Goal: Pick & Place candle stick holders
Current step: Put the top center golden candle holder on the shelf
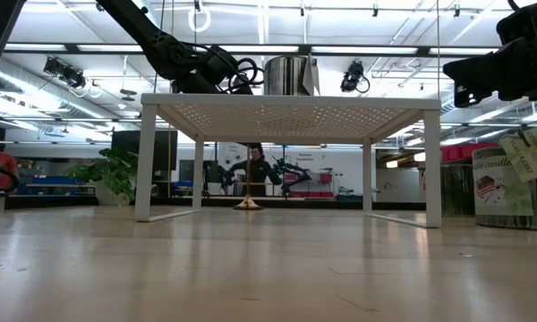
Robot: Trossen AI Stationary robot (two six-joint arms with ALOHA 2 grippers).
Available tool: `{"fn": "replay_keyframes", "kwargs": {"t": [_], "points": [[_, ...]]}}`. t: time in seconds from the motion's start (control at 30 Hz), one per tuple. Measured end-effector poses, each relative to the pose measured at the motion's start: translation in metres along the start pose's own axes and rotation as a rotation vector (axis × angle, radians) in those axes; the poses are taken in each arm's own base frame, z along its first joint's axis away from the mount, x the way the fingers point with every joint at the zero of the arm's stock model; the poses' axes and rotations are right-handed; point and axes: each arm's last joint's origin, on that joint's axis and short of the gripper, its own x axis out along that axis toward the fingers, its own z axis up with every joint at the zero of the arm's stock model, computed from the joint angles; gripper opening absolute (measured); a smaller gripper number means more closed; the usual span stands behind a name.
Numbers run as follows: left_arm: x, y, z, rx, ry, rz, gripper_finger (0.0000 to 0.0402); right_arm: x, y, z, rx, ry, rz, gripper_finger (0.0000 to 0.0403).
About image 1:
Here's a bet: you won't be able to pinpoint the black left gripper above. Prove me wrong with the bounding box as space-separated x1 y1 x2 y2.
172 44 255 96

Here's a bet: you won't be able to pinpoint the silver ribbed candle tin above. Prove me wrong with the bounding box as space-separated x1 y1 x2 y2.
472 126 537 232
262 53 322 97
439 163 475 218

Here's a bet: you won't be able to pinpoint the tall gold candlestick holder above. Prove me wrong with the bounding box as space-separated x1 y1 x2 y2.
232 141 265 212

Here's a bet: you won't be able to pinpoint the red storage crates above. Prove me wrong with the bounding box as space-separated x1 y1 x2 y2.
440 142 499 165

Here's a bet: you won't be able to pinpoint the white perforated metal shelf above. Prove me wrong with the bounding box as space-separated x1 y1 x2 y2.
133 92 443 229

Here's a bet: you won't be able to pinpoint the large black cabinet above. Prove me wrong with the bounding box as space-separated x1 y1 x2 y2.
111 129 179 199

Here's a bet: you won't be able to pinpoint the black ceiling spotlight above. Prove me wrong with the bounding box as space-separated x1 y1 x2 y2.
43 56 88 89
338 60 371 95

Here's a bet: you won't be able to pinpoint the black overhead beam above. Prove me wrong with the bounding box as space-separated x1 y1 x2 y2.
2 43 502 57

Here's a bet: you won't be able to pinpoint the green potted plant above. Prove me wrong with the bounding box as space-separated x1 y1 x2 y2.
66 147 140 208

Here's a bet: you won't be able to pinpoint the red storage bin rack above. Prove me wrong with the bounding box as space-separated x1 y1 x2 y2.
289 171 336 199

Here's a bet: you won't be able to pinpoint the blue bench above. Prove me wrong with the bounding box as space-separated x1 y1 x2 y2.
17 175 98 197

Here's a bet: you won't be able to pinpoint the white ring lamp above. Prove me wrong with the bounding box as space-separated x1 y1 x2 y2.
187 5 213 34

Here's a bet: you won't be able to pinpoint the black cable loop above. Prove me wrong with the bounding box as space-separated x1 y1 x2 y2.
0 162 22 194

